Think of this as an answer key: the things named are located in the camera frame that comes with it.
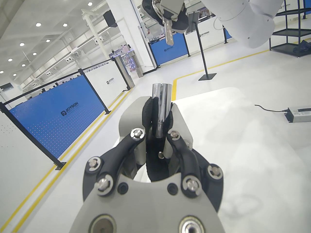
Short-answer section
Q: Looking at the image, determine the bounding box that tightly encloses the white partition panel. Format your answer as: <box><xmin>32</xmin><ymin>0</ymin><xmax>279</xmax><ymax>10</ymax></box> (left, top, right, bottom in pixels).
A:
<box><xmin>197</xmin><ymin>16</ymin><xmax>228</xmax><ymax>44</ymax></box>
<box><xmin>82</xmin><ymin>59</ymin><xmax>133</xmax><ymax>93</ymax></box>

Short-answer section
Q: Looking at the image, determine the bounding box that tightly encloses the dark blue bag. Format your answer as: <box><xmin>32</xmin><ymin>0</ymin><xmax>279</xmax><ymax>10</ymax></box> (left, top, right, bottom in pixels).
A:
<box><xmin>293</xmin><ymin>39</ymin><xmax>311</xmax><ymax>58</ymax></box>

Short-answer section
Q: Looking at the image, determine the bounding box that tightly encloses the small blue partition panel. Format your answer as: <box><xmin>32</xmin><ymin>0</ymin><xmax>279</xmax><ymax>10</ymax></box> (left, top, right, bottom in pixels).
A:
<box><xmin>148</xmin><ymin>33</ymin><xmax>191</xmax><ymax>69</ymax></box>

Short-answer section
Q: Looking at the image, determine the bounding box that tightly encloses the black cable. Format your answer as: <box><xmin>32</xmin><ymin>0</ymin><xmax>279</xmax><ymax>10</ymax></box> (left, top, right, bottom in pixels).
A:
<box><xmin>254</xmin><ymin>104</ymin><xmax>288</xmax><ymax>113</ymax></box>

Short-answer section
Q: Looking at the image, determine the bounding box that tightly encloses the grey power supply box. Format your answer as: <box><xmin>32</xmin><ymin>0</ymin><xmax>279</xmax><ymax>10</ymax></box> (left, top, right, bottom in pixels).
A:
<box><xmin>286</xmin><ymin>107</ymin><xmax>311</xmax><ymax>123</ymax></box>

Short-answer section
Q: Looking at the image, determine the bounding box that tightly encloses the chrome padlock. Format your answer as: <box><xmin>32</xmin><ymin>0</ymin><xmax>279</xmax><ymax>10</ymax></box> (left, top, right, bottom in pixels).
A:
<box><xmin>151</xmin><ymin>83</ymin><xmax>172</xmax><ymax>139</ymax></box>

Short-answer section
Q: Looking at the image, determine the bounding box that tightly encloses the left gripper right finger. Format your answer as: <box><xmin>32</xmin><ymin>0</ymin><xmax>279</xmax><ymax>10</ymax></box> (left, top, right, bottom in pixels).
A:
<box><xmin>163</xmin><ymin>102</ymin><xmax>223</xmax><ymax>216</ymax></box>

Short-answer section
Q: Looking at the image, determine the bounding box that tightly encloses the silver key with ring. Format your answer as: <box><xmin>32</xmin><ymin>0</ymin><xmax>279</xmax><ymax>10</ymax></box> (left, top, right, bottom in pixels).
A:
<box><xmin>152</xmin><ymin>0</ymin><xmax>174</xmax><ymax>47</ymax></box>

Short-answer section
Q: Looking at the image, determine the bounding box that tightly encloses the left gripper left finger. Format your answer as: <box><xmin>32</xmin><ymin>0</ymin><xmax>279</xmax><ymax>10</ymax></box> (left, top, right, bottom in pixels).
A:
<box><xmin>83</xmin><ymin>96</ymin><xmax>154</xmax><ymax>201</ymax></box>

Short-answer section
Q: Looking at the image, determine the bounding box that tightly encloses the black wall speaker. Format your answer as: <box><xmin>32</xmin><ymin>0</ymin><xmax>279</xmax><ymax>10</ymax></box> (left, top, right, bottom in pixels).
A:
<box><xmin>103</xmin><ymin>10</ymin><xmax>118</xmax><ymax>28</ymax></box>

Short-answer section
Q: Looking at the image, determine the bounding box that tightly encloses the black metal shelf rack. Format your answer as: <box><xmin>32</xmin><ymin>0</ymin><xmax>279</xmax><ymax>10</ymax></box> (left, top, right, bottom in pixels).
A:
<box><xmin>269</xmin><ymin>0</ymin><xmax>311</xmax><ymax>58</ymax></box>

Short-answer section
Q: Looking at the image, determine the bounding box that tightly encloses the large blue partition panel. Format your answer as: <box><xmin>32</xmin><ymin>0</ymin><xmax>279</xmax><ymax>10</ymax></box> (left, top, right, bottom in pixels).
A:
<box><xmin>0</xmin><ymin>75</ymin><xmax>112</xmax><ymax>171</ymax></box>

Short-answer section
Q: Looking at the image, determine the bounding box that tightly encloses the steel turnstile gate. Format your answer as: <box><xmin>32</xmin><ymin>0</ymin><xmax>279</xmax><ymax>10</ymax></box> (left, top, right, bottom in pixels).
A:
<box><xmin>109</xmin><ymin>47</ymin><xmax>144</xmax><ymax>89</ymax></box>

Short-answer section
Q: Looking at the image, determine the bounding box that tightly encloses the black sign stand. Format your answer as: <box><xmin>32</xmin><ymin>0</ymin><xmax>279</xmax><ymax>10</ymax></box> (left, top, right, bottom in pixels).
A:
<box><xmin>185</xmin><ymin>11</ymin><xmax>217</xmax><ymax>81</ymax></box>

